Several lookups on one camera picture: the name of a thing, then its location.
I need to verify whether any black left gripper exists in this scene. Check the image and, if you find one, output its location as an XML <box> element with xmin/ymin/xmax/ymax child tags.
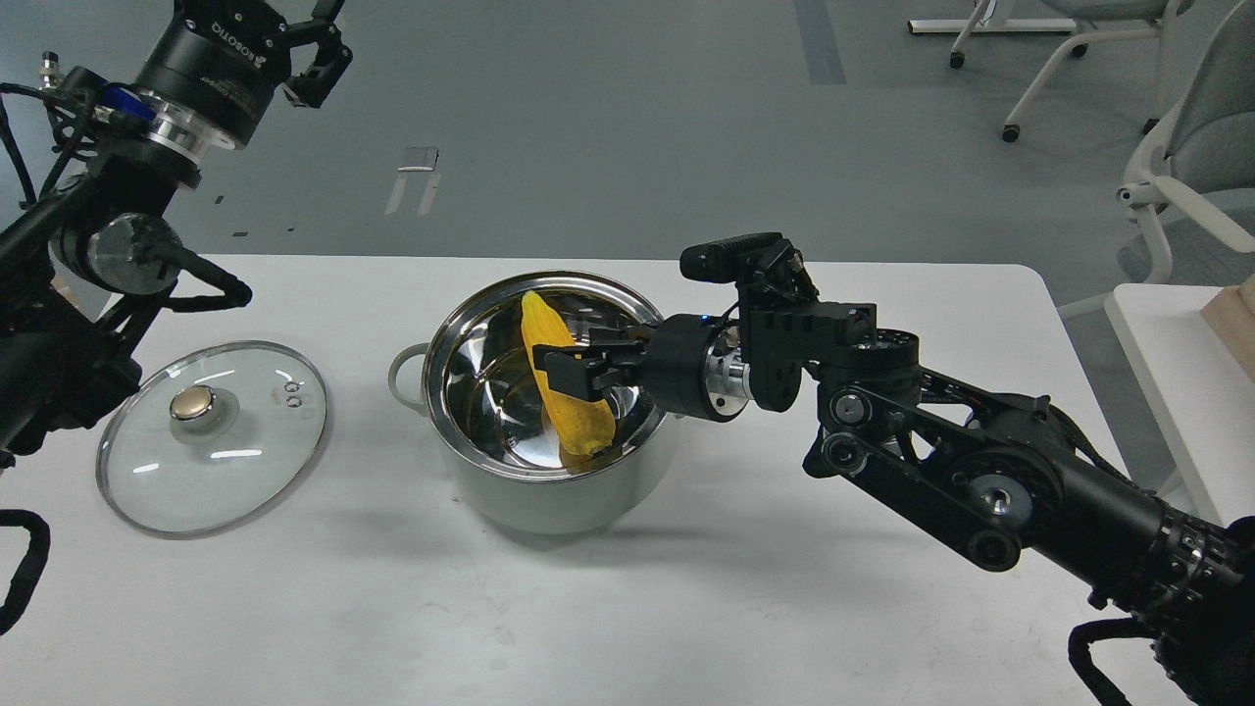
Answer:
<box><xmin>134</xmin><ymin>1</ymin><xmax>353</xmax><ymax>148</ymax></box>

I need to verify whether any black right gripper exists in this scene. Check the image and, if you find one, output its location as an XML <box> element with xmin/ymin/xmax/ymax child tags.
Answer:
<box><xmin>545</xmin><ymin>313</ymin><xmax>750</xmax><ymax>423</ymax></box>

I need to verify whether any yellow corn cob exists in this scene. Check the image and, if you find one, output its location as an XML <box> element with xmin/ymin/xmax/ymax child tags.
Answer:
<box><xmin>521</xmin><ymin>291</ymin><xmax>616</xmax><ymax>459</ymax></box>

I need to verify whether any glass pot lid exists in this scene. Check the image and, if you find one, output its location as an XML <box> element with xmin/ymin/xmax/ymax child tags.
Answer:
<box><xmin>97</xmin><ymin>340</ymin><xmax>330</xmax><ymax>539</ymax></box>

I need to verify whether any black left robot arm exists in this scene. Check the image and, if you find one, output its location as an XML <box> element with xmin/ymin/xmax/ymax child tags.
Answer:
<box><xmin>1</xmin><ymin>1</ymin><xmax>353</xmax><ymax>469</ymax></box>

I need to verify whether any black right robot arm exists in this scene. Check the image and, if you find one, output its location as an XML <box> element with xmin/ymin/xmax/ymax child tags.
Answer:
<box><xmin>528</xmin><ymin>232</ymin><xmax>1254</xmax><ymax>705</ymax></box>

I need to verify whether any grey steel cooking pot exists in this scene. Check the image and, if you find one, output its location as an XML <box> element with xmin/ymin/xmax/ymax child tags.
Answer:
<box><xmin>388</xmin><ymin>270</ymin><xmax>678</xmax><ymax>533</ymax></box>

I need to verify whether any white office chair base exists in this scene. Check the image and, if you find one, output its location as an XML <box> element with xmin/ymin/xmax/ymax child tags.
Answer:
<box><xmin>909</xmin><ymin>0</ymin><xmax>1168</xmax><ymax>143</ymax></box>

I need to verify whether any white side table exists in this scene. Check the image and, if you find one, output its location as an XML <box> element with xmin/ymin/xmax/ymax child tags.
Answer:
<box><xmin>1104</xmin><ymin>283</ymin><xmax>1254</xmax><ymax>525</ymax></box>

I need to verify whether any grey white office chair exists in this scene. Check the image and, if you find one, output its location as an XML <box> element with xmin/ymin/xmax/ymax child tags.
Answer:
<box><xmin>1117</xmin><ymin>1</ymin><xmax>1254</xmax><ymax>283</ymax></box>

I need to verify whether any wooden block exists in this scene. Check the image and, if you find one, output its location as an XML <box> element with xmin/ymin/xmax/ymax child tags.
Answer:
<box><xmin>1201</xmin><ymin>276</ymin><xmax>1254</xmax><ymax>381</ymax></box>

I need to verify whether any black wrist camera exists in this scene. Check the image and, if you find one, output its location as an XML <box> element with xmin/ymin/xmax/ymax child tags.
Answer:
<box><xmin>678</xmin><ymin>232</ymin><xmax>783</xmax><ymax>283</ymax></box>

